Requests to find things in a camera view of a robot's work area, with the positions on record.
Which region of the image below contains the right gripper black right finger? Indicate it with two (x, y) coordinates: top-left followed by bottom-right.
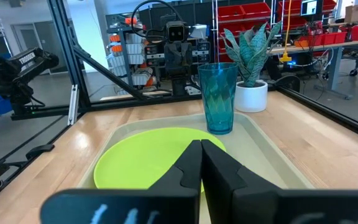
(201, 139), (358, 224)

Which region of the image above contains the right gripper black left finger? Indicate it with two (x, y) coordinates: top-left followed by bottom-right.
(40, 139), (203, 224)

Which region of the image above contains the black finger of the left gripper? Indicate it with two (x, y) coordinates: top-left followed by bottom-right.
(163, 42), (180, 96)
(178, 42), (194, 96)

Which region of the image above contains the lime green round plate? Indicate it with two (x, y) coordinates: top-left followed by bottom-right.
(93, 126), (227, 191)

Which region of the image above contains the teal faceted plastic cup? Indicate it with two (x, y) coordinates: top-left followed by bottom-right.
(197, 62), (239, 136)

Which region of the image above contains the beige plastic serving tray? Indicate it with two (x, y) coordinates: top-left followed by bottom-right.
(78, 111), (316, 191)

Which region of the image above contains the white and orange bin rack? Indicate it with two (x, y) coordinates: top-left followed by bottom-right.
(106, 15), (155, 95)

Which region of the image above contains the red bin shelving rack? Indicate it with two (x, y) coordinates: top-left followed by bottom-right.
(215, 1), (338, 63)

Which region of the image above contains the snake plant in white pot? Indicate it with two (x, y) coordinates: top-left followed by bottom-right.
(221, 21), (283, 114)

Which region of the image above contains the silver aluminium profile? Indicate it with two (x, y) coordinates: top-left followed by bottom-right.
(67, 84), (80, 126)

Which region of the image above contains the wooden workbench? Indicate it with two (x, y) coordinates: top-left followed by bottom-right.
(268, 38), (358, 101)

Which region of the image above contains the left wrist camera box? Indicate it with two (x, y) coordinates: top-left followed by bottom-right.
(166, 21), (186, 43)

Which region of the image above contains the yellow hanging power cord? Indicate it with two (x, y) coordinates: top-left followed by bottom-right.
(279, 0), (293, 63)

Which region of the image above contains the black aluminium table frame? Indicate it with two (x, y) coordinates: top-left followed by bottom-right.
(0, 0), (358, 210)

